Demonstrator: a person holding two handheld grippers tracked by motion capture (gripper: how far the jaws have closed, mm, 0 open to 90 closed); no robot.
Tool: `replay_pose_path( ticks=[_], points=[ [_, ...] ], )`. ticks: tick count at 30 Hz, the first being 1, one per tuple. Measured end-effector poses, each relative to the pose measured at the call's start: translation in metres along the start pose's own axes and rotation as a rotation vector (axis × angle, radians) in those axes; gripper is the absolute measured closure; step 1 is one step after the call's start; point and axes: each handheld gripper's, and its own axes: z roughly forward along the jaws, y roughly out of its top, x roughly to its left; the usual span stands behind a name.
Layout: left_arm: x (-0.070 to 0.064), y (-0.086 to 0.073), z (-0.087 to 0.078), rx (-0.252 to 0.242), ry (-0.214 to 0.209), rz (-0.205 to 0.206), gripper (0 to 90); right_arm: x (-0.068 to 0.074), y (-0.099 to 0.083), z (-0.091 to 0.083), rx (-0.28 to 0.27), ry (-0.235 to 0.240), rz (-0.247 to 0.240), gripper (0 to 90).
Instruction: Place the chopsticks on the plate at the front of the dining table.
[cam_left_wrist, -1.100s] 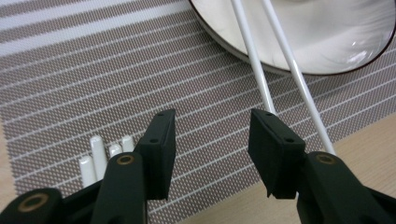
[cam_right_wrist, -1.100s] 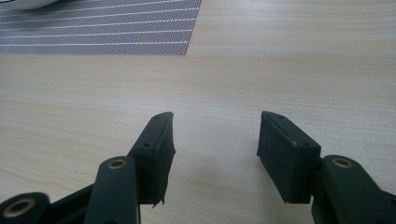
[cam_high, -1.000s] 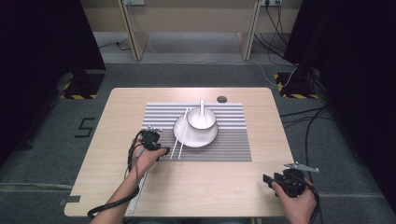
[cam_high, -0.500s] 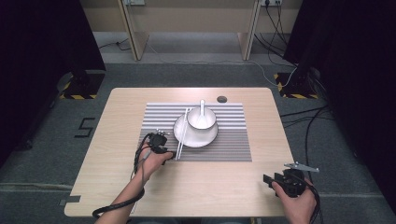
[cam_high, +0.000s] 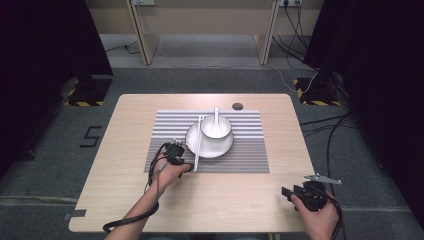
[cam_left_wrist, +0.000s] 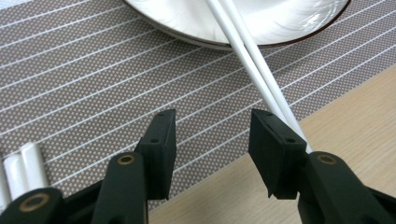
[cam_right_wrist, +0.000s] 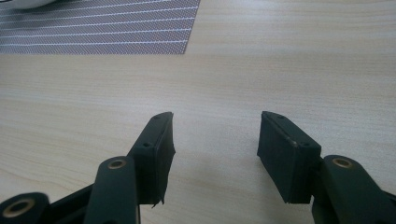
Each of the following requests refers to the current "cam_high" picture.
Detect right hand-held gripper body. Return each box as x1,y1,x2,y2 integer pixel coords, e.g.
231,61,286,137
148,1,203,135
292,173,343,213

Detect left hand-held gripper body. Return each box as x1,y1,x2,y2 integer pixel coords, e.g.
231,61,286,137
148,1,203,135
162,137,187,167

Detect white plate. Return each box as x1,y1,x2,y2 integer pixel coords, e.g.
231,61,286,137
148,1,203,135
185,120,235,159

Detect white ceramic spoon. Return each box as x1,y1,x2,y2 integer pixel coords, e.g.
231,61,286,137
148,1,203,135
210,106,224,139

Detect white bowl with dark rim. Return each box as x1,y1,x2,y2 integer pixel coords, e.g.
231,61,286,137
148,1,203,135
199,114,233,141

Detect person's left hand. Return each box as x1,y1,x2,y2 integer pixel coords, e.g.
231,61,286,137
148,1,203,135
154,154,193,193

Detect person's right hand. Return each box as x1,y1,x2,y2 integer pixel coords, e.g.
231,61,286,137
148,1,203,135
290,191,340,240

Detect striped grey placemat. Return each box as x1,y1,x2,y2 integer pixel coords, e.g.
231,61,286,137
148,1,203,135
143,109,271,174

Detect stand base with striped tape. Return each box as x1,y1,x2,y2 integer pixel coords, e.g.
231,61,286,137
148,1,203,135
62,75,114,108
292,76,342,107

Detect grey tape strip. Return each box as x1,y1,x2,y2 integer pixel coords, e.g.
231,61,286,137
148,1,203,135
62,208,88,222

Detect black curtain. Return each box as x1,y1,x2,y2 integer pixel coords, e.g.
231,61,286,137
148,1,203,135
303,0,424,231
0,0,114,181

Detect beige wooden desk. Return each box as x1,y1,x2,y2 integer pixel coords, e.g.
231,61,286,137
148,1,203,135
84,0,325,66

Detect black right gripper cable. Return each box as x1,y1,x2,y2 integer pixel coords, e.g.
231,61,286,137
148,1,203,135
316,189,345,240

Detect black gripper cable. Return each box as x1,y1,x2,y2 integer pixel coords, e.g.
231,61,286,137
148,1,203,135
316,189,345,240
102,142,172,234

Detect black floor cables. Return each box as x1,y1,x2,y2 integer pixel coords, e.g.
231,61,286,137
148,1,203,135
299,111,359,183

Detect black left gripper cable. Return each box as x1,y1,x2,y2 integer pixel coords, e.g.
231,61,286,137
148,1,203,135
102,142,172,234

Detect black floor cable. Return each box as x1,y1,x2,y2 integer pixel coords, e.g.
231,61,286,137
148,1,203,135
105,40,142,56

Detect black cable bundle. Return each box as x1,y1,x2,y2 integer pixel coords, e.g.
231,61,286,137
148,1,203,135
271,2,318,66

